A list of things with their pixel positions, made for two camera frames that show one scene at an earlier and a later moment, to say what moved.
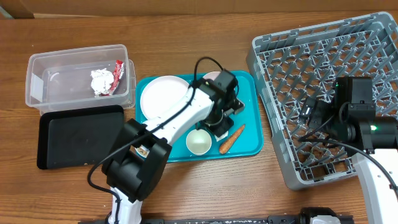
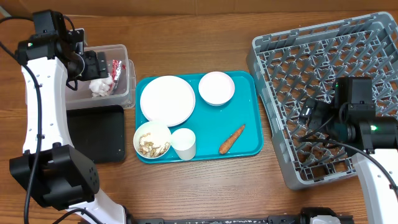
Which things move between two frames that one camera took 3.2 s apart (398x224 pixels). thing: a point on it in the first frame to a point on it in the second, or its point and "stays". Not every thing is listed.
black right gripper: (318, 111) stays
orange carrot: (229, 142) stays
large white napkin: (102, 79) stays
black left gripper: (221, 129) to (94, 71)
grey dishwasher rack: (289, 66) stays
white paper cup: (198, 142) to (183, 140)
